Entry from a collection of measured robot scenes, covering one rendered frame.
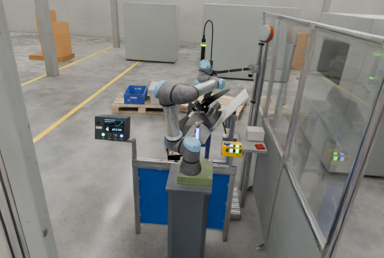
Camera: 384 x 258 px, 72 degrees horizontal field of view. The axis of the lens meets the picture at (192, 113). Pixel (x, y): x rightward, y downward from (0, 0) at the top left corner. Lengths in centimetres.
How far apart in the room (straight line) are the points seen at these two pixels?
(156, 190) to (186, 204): 69
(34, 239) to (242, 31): 741
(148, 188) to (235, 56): 596
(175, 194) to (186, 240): 42
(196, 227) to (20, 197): 147
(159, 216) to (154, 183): 38
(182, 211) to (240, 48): 642
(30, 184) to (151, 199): 197
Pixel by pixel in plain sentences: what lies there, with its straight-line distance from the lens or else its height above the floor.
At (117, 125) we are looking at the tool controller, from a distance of 222.
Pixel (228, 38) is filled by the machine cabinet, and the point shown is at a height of 119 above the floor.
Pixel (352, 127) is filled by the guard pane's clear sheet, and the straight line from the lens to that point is 141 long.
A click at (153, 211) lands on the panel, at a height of 29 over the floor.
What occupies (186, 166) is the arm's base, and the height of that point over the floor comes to 112.
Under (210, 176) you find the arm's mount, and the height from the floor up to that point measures 106.
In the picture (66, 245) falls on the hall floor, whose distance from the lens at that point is 300.
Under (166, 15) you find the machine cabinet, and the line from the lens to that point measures 950.
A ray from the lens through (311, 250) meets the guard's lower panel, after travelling 184.
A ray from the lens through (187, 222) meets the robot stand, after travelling 202.
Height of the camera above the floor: 215
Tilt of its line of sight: 23 degrees down
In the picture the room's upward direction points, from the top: 3 degrees clockwise
